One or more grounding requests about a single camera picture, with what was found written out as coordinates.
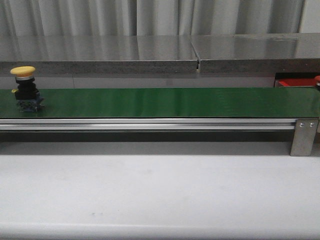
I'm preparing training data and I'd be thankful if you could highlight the yellow mushroom push button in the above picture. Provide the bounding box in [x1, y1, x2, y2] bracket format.
[10, 66, 44, 112]

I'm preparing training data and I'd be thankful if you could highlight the green conveyor belt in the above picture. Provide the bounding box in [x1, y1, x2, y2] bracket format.
[0, 87, 320, 119]

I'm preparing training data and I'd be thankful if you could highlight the left steel counter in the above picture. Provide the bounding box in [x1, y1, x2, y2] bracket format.
[0, 36, 198, 75]

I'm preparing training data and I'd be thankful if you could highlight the steel counter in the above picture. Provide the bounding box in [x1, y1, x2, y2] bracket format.
[0, 36, 198, 75]
[190, 33, 320, 74]

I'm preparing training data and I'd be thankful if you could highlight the red plastic bin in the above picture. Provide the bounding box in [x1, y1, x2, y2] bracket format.
[275, 78, 317, 88]

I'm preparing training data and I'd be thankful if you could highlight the right steel counter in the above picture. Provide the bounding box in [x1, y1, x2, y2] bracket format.
[190, 33, 320, 74]

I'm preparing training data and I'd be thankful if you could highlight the grey pleated curtain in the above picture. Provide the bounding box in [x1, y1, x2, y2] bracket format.
[0, 0, 305, 36]

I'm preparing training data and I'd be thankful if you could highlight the steel conveyor support bracket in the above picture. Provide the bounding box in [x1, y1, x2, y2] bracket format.
[290, 118, 319, 157]

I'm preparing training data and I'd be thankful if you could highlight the aluminium conveyor side rail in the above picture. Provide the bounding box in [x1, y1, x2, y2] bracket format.
[0, 118, 297, 131]

